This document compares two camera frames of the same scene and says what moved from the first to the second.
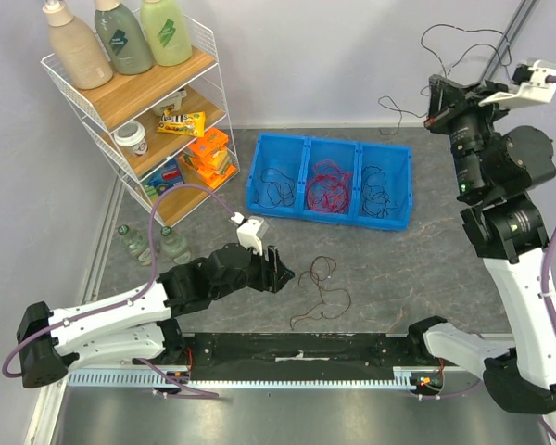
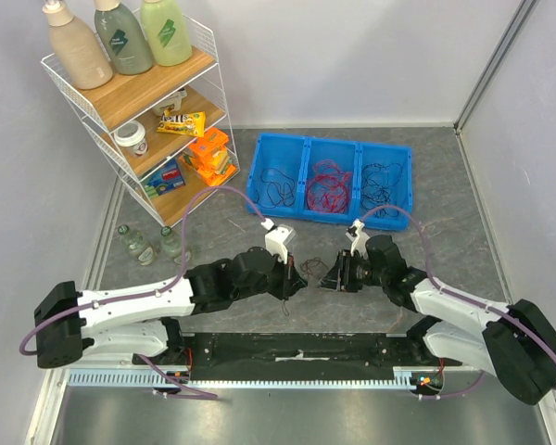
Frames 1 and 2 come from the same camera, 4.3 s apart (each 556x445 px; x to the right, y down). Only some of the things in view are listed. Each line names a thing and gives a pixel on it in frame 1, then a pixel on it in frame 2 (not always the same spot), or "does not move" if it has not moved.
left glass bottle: [137, 245] does not move
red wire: [329, 189] does not move
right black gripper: [451, 99] to [344, 271]
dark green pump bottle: [126, 47] does not move
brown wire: [318, 280] to [306, 264]
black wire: [280, 189] does not move
